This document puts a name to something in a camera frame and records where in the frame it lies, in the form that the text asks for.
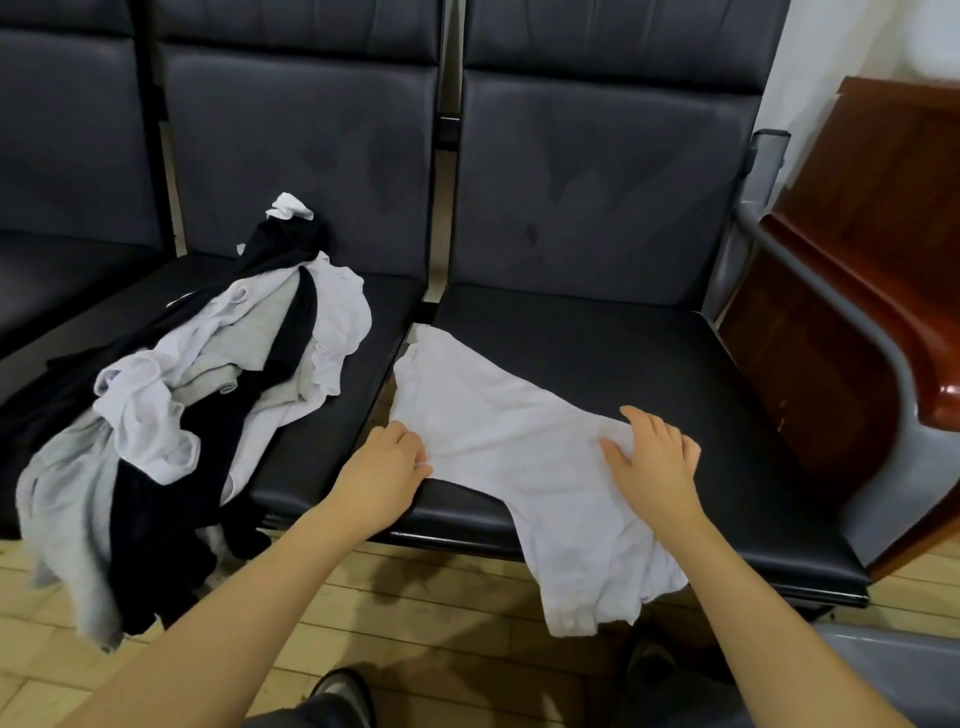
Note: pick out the person's right hand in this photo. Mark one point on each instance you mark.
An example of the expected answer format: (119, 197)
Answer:
(657, 473)

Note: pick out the person's left hand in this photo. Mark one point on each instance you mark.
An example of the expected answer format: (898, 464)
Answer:
(383, 477)

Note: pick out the white t-shirt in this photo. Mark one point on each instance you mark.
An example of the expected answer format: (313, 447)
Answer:
(510, 435)

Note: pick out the pile of clothes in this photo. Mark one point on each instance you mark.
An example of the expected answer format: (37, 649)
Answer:
(165, 435)

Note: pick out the grey plastic storage bin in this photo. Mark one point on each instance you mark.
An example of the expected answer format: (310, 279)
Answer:
(900, 675)

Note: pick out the person's right forearm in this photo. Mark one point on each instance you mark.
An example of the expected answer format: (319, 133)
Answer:
(788, 638)

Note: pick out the person's left forearm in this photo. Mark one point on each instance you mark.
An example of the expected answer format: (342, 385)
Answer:
(218, 638)

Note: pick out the person's blue jeans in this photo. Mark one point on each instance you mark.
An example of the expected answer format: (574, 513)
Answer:
(675, 693)

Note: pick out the person's black shoe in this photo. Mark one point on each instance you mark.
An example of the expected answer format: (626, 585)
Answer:
(348, 696)

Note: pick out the black leather bench seat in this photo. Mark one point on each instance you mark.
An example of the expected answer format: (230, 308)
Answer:
(300, 135)
(68, 150)
(600, 195)

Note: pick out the brown wooden bench armrest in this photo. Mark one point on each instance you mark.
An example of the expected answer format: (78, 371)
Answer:
(900, 323)

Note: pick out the brown wooden desk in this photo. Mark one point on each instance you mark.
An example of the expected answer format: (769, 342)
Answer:
(885, 195)

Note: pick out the white plastic tray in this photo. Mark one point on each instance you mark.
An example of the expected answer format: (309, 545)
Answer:
(938, 33)

